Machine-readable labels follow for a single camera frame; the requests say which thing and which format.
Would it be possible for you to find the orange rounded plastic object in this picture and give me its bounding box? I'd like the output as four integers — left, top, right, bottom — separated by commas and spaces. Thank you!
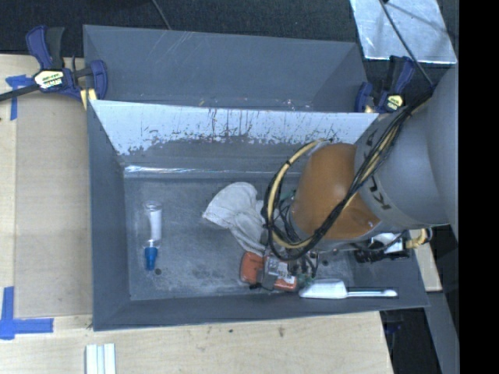
239, 251, 299, 292

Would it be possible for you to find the white plastic scoop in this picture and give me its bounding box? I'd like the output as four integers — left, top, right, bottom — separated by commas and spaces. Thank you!
298, 280, 399, 300

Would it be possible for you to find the pale wood flat board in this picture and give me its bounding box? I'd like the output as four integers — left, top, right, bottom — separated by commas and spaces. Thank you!
12, 94, 94, 319

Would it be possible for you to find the white cloth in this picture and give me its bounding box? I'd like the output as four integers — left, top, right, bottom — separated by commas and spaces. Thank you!
201, 181, 274, 257

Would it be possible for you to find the grey metal bin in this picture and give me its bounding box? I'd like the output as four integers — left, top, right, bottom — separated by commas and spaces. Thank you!
82, 24, 432, 332

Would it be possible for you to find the black cylinder on white bracket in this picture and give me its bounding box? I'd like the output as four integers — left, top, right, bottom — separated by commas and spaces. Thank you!
353, 230, 412, 265

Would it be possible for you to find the clear plastic bottle blue cap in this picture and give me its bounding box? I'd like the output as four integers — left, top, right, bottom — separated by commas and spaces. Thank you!
141, 200, 164, 272

